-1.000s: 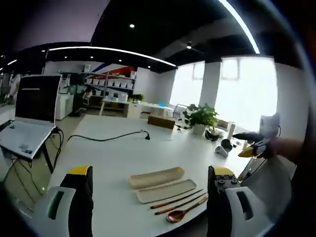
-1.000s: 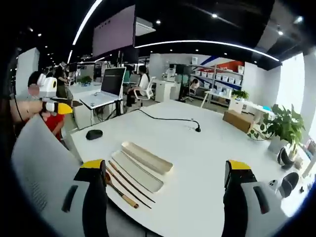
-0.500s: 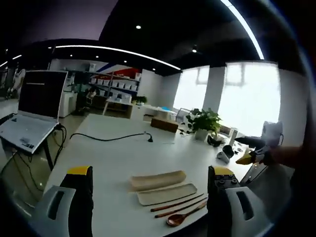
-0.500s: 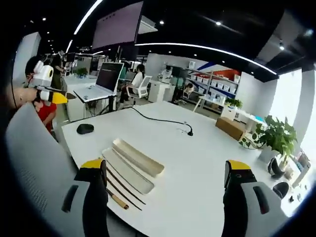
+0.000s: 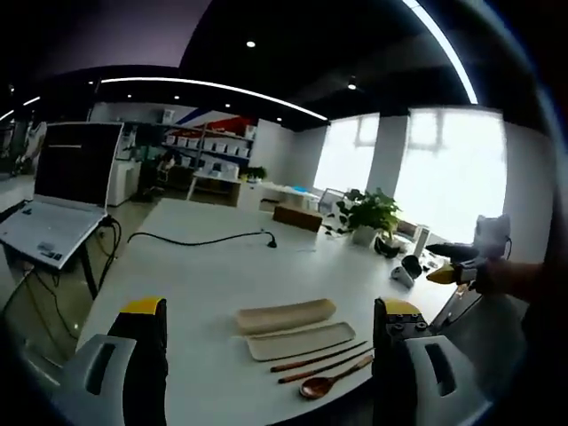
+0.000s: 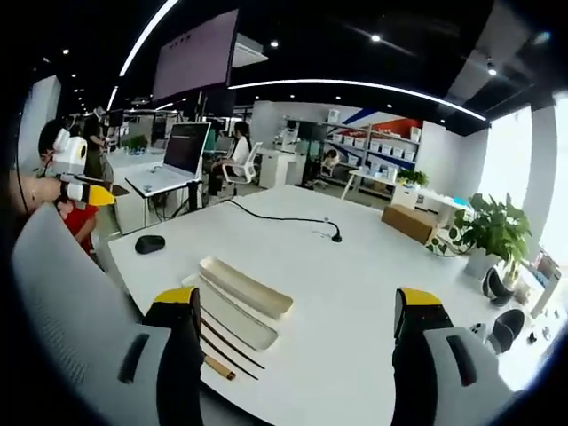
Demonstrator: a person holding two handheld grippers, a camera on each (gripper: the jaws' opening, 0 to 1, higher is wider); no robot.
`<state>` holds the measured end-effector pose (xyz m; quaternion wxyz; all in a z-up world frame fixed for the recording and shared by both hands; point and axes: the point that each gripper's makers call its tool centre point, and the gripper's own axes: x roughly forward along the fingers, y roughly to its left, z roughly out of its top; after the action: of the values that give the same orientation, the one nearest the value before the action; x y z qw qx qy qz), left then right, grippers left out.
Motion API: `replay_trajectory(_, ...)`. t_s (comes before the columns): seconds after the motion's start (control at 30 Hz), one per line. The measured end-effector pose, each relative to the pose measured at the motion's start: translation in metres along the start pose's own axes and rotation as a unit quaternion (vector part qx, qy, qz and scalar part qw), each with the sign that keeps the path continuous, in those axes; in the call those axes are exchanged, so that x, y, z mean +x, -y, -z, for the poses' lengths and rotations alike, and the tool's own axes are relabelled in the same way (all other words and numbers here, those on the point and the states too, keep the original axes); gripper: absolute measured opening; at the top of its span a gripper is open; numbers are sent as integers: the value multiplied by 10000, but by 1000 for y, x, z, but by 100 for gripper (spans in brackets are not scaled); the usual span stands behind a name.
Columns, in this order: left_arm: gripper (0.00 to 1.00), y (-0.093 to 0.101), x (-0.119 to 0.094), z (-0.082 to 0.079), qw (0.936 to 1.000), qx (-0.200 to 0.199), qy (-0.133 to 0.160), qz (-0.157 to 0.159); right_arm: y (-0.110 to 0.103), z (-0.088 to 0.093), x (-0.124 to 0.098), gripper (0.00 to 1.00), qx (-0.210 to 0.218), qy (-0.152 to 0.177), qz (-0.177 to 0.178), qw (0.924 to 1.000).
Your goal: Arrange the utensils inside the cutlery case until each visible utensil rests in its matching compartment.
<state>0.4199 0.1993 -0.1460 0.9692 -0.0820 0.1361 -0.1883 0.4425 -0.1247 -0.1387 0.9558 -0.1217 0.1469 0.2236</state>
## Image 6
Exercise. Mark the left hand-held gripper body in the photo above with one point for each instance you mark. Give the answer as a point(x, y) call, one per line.
point(71, 155)

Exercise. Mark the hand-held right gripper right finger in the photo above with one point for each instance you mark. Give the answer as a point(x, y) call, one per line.
point(448, 359)

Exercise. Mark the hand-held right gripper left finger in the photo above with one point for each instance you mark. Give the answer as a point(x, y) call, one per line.
point(146, 355)

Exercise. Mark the black chopstick utensil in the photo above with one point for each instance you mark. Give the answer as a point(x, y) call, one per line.
point(231, 357)
point(235, 344)

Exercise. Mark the white cutlery case tray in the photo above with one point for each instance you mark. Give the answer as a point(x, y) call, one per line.
point(239, 319)

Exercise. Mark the beige cutlery case lid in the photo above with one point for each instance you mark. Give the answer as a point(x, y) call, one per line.
point(248, 288)

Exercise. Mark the person's left hand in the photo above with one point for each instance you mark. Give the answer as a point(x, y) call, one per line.
point(46, 191)

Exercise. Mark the white game controller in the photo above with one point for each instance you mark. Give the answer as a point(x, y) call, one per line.
point(478, 329)

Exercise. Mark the low green plant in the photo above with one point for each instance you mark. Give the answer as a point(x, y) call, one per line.
point(135, 143)

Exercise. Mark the black computer mouse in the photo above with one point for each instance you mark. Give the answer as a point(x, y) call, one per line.
point(150, 244)

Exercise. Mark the white and black headset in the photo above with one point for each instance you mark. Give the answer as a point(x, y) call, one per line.
point(497, 286)

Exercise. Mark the white laptop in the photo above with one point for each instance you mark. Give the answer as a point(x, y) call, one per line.
point(177, 160)

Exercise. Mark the upright printed box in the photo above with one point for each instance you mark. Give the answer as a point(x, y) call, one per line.
point(546, 284)

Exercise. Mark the green potted plant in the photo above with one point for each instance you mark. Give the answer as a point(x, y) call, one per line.
point(492, 231)

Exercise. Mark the brown cardboard box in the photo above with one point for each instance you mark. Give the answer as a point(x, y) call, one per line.
point(408, 222)

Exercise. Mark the white office chair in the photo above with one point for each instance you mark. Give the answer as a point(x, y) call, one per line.
point(246, 166)

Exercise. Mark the large hanging monitor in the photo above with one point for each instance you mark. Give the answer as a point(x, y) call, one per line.
point(195, 53)

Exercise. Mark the small green plant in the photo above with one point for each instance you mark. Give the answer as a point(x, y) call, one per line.
point(412, 177)

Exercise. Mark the white side table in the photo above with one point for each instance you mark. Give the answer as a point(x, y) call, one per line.
point(370, 179)

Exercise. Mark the shelf with storage boxes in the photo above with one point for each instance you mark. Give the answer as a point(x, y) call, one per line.
point(377, 146)

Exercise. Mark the curved ceiling light strip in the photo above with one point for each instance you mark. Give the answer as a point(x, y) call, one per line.
point(355, 91)

